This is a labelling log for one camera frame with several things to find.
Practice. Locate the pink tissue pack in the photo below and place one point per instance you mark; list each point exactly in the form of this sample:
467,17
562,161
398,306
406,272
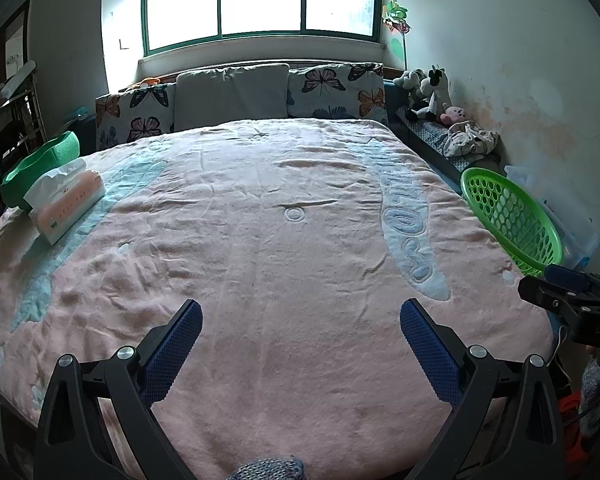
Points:
65,200

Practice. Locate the pink plush toy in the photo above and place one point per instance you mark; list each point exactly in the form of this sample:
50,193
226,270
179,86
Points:
454,115

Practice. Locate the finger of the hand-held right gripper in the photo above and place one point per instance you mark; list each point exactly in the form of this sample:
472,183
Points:
545,292
567,276

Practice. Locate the black and white cow plush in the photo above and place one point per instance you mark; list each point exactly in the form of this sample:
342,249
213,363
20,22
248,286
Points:
435,92

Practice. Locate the orange cloth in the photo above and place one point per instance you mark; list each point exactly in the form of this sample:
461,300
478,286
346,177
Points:
574,420

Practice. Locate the green pinwheel toy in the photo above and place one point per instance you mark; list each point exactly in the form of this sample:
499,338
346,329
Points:
396,15

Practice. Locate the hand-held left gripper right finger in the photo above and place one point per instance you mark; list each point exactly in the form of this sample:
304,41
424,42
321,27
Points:
430,347

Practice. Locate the grey pillow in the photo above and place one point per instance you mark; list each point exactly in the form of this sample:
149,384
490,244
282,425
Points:
230,97

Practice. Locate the clear plastic storage box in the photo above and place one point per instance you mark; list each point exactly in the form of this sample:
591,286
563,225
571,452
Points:
575,230

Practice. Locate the crumpled printed cloth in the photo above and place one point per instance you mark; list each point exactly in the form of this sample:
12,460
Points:
470,139

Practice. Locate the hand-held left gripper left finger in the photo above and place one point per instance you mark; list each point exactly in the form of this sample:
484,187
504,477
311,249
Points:
172,347

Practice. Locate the metal rack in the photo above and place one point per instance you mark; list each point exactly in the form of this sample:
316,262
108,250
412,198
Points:
15,105

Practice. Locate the person's left forearm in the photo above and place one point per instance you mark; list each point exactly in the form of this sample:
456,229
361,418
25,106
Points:
267,469

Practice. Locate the patterned bench mat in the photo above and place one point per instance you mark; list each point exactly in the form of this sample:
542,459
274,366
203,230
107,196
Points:
425,132

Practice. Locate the green plastic basket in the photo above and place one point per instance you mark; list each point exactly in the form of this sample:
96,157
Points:
515,220

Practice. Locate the window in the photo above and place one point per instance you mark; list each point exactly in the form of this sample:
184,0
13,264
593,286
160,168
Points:
260,5

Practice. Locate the orange plush toy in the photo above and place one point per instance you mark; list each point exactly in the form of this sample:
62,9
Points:
147,81

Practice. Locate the butterfly print pillow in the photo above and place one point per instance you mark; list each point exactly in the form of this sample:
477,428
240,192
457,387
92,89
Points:
135,112
335,90

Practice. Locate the grey plush toy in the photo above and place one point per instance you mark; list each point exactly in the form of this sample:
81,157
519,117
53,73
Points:
411,82

